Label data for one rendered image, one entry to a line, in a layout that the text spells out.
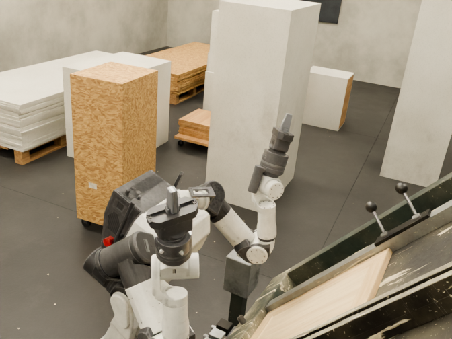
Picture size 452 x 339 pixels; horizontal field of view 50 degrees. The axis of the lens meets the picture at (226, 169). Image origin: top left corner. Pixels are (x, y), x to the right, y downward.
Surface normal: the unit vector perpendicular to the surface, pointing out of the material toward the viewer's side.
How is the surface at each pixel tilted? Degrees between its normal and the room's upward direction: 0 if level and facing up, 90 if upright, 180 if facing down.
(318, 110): 90
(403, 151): 90
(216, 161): 90
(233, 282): 90
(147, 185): 23
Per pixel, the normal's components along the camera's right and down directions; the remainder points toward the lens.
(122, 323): -0.47, 0.33
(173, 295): 0.01, -0.95
